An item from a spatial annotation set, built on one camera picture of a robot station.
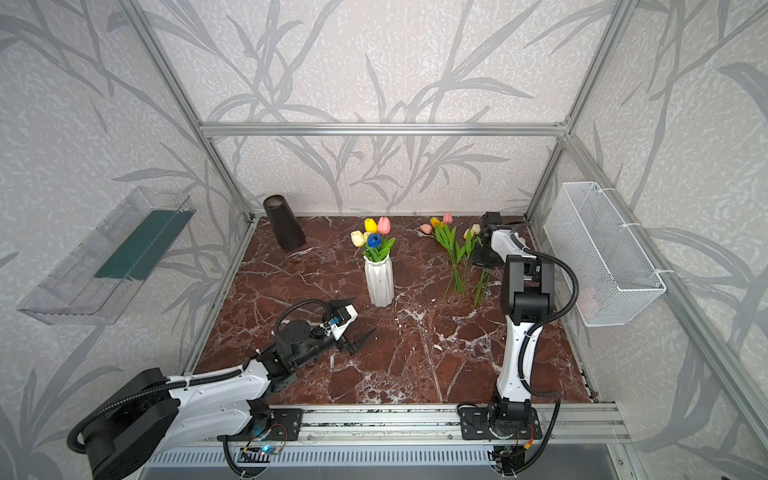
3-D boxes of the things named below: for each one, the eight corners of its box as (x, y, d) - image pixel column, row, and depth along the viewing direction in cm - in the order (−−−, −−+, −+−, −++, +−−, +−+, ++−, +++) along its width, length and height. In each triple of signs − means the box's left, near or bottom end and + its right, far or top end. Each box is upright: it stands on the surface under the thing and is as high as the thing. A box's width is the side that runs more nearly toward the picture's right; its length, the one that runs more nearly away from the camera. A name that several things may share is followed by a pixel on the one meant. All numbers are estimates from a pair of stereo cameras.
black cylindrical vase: (279, 249, 113) (259, 211, 97) (285, 233, 118) (267, 194, 102) (302, 249, 113) (286, 211, 97) (307, 233, 118) (292, 194, 102)
